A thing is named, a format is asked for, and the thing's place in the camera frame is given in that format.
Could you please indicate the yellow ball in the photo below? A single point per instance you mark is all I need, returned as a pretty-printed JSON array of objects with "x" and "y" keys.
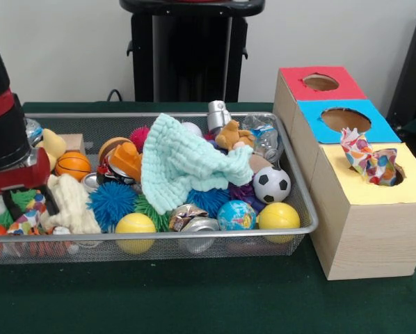
[
  {"x": 280, "y": 216},
  {"x": 135, "y": 224}
]

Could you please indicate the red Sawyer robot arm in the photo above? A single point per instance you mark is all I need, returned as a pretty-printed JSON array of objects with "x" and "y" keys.
[{"x": 3, "y": 125}]

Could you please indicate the brown plush teddy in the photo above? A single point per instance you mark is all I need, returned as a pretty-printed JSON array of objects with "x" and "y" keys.
[{"x": 232, "y": 136}]

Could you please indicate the dark green table cloth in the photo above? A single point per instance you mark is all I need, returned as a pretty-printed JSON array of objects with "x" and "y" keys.
[{"x": 194, "y": 299}]

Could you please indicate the cream knitted cloth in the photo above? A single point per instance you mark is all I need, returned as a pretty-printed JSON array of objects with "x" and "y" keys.
[{"x": 72, "y": 202}]

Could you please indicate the blue spiky ball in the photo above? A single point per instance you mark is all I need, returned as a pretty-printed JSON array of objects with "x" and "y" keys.
[
  {"x": 209, "y": 200},
  {"x": 110, "y": 205}
]

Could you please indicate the small globe ball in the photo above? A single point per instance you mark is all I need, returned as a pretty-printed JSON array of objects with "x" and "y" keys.
[{"x": 236, "y": 215}]

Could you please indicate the silver toy robot figure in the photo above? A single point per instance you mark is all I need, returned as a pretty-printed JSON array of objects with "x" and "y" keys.
[{"x": 218, "y": 115}]

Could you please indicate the wooden box with three holes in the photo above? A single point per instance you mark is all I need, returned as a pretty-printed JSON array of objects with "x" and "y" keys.
[{"x": 368, "y": 236}]

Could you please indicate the orange bumpy toy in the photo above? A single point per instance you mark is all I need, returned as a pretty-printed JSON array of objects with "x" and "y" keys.
[{"x": 128, "y": 161}]

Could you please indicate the clear mesh bin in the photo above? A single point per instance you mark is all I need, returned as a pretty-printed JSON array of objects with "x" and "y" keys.
[{"x": 194, "y": 255}]

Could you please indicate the black and white soccer ball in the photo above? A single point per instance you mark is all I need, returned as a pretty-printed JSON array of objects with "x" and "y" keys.
[{"x": 272, "y": 184}]

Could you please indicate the small orange basketball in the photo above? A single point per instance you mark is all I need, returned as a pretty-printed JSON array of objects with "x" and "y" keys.
[{"x": 73, "y": 165}]

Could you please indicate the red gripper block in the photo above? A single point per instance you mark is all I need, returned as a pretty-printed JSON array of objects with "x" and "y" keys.
[{"x": 20, "y": 177}]

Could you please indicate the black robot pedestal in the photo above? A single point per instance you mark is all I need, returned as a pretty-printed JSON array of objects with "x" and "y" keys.
[{"x": 187, "y": 56}]

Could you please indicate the mint green cloth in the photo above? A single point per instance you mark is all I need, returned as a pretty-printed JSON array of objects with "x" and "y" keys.
[{"x": 184, "y": 163}]

